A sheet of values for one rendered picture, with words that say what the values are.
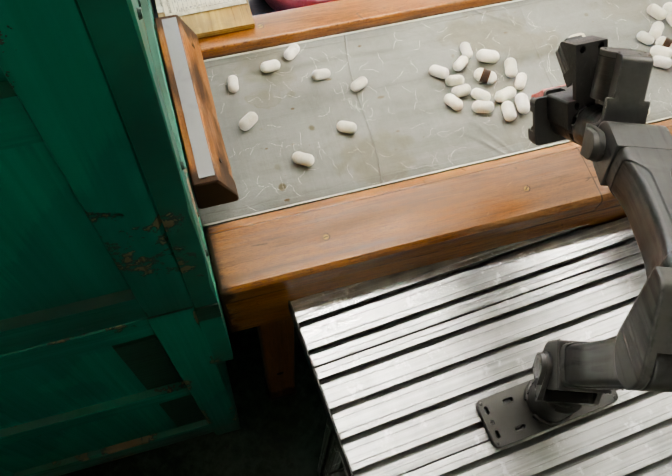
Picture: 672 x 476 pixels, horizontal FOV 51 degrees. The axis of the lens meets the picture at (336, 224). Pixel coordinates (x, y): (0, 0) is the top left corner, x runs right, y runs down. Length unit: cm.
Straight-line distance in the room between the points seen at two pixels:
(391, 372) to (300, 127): 40
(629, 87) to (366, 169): 41
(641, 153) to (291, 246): 48
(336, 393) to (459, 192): 35
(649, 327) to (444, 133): 57
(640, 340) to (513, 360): 41
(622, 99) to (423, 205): 33
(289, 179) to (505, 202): 33
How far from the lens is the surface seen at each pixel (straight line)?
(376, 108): 116
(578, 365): 91
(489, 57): 124
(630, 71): 88
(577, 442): 110
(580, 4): 140
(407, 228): 103
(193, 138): 99
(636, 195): 79
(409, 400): 105
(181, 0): 126
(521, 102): 120
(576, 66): 93
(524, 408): 107
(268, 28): 123
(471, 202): 107
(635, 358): 72
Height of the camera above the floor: 168
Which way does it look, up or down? 64 degrees down
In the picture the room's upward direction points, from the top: 7 degrees clockwise
